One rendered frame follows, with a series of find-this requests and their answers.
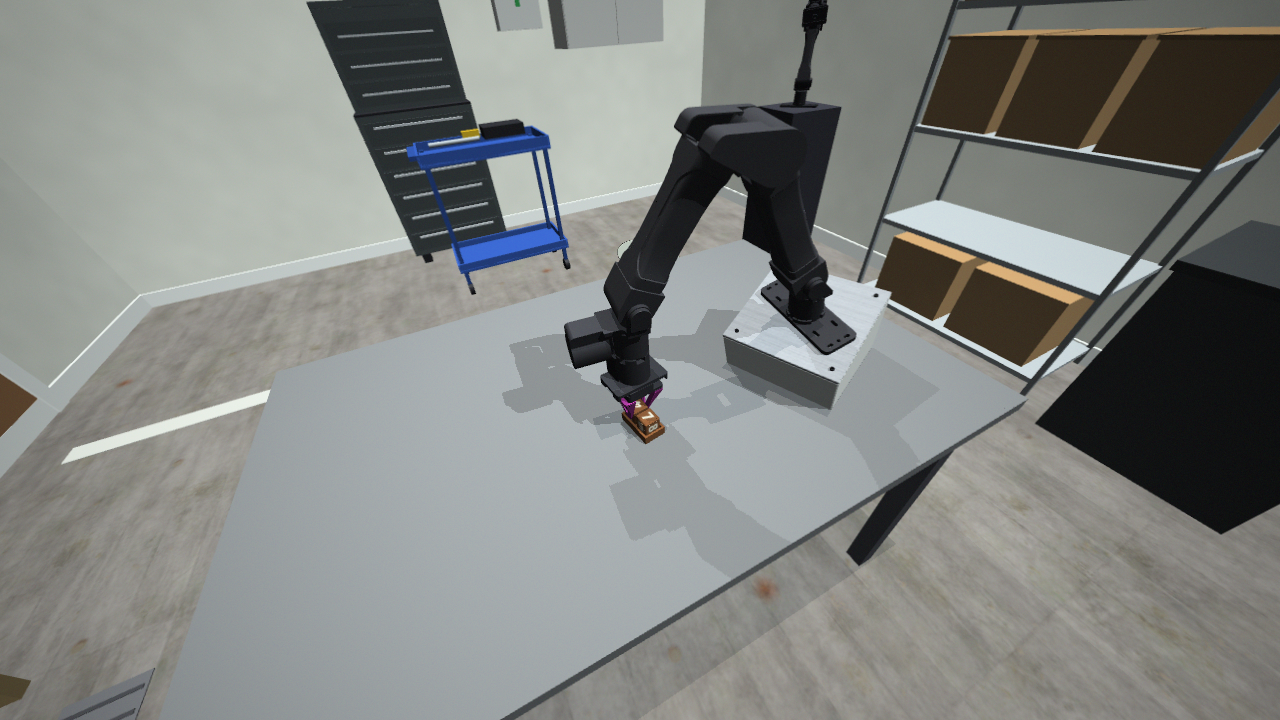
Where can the brown wooden tray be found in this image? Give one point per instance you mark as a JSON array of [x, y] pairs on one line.
[[645, 439]]

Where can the brown wooden cube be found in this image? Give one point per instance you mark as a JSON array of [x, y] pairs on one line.
[[647, 421], [640, 407]]

